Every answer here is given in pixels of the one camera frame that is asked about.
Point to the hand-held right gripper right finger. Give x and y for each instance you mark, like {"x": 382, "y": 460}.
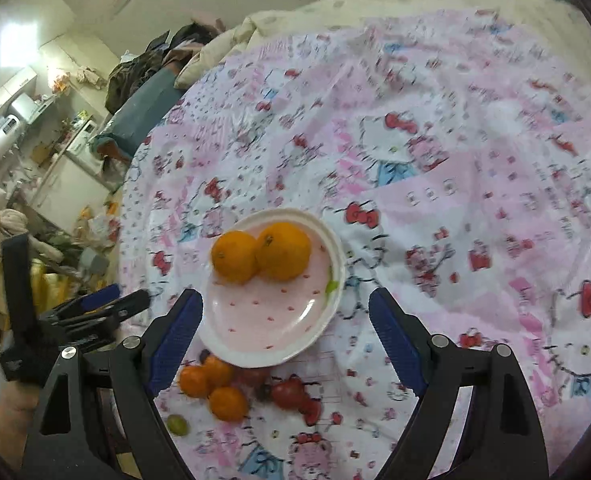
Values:
{"x": 395, "y": 340}

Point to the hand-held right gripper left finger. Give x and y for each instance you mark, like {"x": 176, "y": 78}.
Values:
{"x": 175, "y": 340}

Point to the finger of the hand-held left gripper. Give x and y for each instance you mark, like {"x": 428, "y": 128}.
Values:
{"x": 100, "y": 296}
{"x": 130, "y": 302}

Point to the small tangerine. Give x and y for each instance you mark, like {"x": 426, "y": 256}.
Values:
{"x": 194, "y": 381}
{"x": 219, "y": 370}
{"x": 229, "y": 404}

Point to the green grape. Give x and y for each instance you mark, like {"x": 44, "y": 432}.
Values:
{"x": 178, "y": 424}

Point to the small dark grape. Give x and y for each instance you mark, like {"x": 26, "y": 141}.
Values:
{"x": 261, "y": 392}

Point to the pink and white plate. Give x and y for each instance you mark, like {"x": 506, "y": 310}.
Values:
{"x": 275, "y": 320}

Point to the red tomato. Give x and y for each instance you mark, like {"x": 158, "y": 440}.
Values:
{"x": 288, "y": 394}

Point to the grey box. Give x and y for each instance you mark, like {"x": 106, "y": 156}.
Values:
{"x": 92, "y": 264}

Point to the yellow cloth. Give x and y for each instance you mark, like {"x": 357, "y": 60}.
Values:
{"x": 50, "y": 285}

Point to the red and white plastic bag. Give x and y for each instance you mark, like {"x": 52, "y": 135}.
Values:
{"x": 104, "y": 230}

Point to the beige cloth bundle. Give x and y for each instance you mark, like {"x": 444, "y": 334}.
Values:
{"x": 11, "y": 220}

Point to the large orange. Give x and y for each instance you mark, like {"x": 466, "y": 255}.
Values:
{"x": 233, "y": 257}
{"x": 283, "y": 252}

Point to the white kitchen cabinet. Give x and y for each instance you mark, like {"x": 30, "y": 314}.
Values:
{"x": 70, "y": 185}

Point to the white washing machine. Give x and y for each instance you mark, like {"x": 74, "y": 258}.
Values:
{"x": 82, "y": 142}

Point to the blue mattress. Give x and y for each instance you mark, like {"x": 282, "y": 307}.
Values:
{"x": 135, "y": 120}

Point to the range hood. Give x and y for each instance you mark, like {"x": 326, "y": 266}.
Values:
{"x": 24, "y": 107}

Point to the pink cartoon printed tablecloth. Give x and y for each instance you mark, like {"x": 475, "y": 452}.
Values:
{"x": 425, "y": 135}

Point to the orange hanging bag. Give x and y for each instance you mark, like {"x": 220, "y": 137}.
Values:
{"x": 59, "y": 82}

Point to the beige hanging cloth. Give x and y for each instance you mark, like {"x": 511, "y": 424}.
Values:
{"x": 90, "y": 77}

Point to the pile of dark clothes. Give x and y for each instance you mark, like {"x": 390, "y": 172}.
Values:
{"x": 135, "y": 72}

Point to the pink garment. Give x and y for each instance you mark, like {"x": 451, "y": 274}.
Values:
{"x": 208, "y": 20}

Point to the white wall cabinets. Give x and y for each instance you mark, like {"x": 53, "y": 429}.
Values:
{"x": 5, "y": 87}

